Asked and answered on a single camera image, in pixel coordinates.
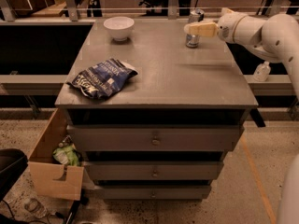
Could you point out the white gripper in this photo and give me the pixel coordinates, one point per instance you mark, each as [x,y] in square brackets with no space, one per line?
[226,26]

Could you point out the silver blue redbull can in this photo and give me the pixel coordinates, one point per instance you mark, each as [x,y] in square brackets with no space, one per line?
[196,15]

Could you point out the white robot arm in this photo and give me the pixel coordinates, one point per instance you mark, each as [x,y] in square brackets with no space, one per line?
[275,40]

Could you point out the blue chip bag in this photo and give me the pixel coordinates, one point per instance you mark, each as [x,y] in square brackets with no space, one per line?
[104,79]

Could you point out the green snack bag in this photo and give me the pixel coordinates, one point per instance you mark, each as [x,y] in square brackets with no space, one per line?
[66,155]

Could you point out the white sanitizer bottle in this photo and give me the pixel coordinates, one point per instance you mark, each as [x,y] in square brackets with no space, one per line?
[262,72]

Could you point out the metal guard railing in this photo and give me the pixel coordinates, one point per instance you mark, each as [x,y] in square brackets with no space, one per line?
[92,10]

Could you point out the white ceramic bowl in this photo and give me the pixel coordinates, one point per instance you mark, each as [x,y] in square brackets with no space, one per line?
[119,28]

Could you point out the grey drawer cabinet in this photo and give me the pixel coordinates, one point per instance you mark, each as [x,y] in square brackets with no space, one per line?
[166,133]

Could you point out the cardboard box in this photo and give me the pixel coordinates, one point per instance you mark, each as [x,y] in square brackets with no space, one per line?
[51,178]

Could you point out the clear plastic bottle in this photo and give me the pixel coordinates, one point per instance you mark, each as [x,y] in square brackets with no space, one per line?
[35,207]

